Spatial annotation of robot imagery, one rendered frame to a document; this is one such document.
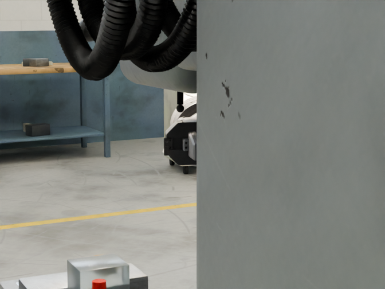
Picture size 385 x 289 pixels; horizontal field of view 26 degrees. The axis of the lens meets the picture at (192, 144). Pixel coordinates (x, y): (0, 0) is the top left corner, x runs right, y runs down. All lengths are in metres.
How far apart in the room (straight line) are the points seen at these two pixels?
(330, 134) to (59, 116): 8.47
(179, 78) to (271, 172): 0.42
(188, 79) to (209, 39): 0.35
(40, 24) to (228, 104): 8.26
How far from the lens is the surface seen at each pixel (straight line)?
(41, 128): 8.02
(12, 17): 8.70
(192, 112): 1.13
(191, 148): 1.02
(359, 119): 0.42
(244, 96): 0.51
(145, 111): 9.25
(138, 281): 1.05
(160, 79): 0.94
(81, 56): 0.66
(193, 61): 0.82
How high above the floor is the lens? 1.40
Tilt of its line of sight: 9 degrees down
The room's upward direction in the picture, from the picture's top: straight up
